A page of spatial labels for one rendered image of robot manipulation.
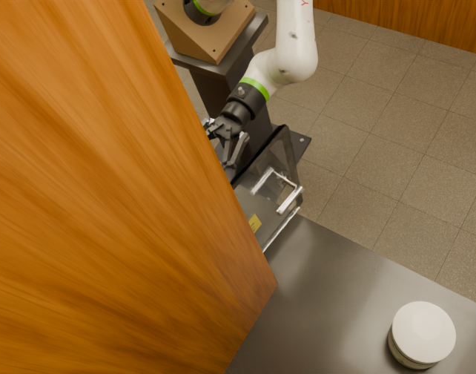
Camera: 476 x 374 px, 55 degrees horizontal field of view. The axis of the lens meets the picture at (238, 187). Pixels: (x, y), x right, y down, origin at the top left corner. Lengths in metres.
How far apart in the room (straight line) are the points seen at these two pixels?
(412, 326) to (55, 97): 0.90
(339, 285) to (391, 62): 1.87
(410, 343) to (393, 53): 2.13
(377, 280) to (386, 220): 1.11
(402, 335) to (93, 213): 0.79
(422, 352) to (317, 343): 0.28
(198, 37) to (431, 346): 1.23
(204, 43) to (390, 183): 1.24
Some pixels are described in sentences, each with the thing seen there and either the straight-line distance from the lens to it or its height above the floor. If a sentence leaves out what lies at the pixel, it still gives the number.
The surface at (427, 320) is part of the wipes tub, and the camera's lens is 1.13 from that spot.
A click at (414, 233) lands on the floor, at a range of 2.37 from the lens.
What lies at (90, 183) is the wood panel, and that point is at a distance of 0.49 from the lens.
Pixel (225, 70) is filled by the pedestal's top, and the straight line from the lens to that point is 1.72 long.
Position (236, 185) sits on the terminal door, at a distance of 0.93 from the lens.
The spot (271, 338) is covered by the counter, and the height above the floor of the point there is 0.94.
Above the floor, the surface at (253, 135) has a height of 0.37.
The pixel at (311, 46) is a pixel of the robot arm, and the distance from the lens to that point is 1.16.
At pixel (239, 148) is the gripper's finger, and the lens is 1.15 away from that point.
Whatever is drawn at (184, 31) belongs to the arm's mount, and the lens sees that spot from 1.71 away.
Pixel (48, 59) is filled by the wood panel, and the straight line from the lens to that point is 0.41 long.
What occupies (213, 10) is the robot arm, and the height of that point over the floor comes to 1.13.
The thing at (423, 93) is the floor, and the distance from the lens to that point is 2.80.
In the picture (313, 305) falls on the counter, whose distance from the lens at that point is 1.28.
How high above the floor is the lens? 2.18
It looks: 60 degrees down
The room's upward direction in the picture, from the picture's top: 24 degrees counter-clockwise
